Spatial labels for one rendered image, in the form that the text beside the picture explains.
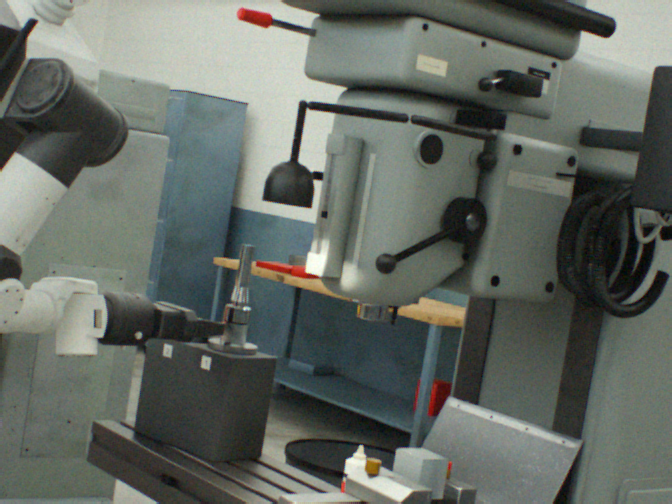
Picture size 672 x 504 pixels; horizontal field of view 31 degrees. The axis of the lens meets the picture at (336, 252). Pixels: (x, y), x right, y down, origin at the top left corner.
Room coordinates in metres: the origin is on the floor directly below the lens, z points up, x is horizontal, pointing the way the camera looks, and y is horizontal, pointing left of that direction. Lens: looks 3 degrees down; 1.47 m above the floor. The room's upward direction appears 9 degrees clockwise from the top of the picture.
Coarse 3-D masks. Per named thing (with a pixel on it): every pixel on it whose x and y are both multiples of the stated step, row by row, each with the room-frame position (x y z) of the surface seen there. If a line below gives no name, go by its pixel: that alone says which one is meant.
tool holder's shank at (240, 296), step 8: (248, 248) 2.16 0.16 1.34; (240, 256) 2.17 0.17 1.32; (248, 256) 2.16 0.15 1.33; (240, 264) 2.16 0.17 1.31; (248, 264) 2.16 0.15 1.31; (240, 272) 2.16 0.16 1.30; (248, 272) 2.16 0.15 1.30; (240, 280) 2.16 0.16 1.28; (248, 280) 2.17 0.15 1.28; (240, 288) 2.16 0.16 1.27; (248, 288) 2.17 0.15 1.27; (232, 296) 2.16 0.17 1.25; (240, 296) 2.16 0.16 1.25; (248, 296) 2.17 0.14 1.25; (232, 304) 2.17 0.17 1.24; (240, 304) 2.16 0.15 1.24
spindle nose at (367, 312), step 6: (360, 306) 1.86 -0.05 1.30; (366, 306) 1.85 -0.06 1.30; (372, 306) 1.85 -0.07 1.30; (360, 312) 1.86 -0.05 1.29; (366, 312) 1.85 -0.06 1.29; (372, 312) 1.85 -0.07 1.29; (378, 312) 1.85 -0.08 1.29; (384, 312) 1.86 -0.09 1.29; (366, 318) 1.85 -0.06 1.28; (372, 318) 1.85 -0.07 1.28; (378, 318) 1.85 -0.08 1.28; (384, 318) 1.86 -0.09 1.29
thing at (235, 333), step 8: (224, 312) 2.16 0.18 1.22; (232, 312) 2.15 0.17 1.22; (224, 320) 2.16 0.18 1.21; (232, 320) 2.15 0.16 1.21; (240, 320) 2.15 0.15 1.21; (248, 320) 2.16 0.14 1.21; (232, 328) 2.15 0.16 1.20; (240, 328) 2.15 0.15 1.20; (248, 328) 2.17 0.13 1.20; (224, 336) 2.15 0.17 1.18; (232, 336) 2.15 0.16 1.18; (240, 336) 2.15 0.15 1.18; (232, 344) 2.15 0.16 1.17; (240, 344) 2.15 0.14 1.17
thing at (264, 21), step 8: (240, 8) 1.78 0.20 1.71; (248, 8) 1.78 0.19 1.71; (240, 16) 1.78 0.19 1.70; (248, 16) 1.78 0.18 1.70; (256, 16) 1.79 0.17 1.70; (264, 16) 1.80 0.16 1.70; (256, 24) 1.80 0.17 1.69; (264, 24) 1.80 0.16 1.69; (272, 24) 1.81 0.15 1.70; (280, 24) 1.82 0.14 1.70; (288, 24) 1.83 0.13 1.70; (296, 32) 1.85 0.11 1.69; (304, 32) 1.85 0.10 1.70; (312, 32) 1.86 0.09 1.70
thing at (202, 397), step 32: (160, 352) 2.20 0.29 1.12; (192, 352) 2.15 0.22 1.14; (224, 352) 2.13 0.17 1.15; (256, 352) 2.17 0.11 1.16; (160, 384) 2.19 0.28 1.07; (192, 384) 2.14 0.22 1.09; (224, 384) 2.09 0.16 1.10; (256, 384) 2.14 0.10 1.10; (160, 416) 2.18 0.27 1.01; (192, 416) 2.13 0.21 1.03; (224, 416) 2.09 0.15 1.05; (256, 416) 2.15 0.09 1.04; (192, 448) 2.12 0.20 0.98; (224, 448) 2.10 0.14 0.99; (256, 448) 2.16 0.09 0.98
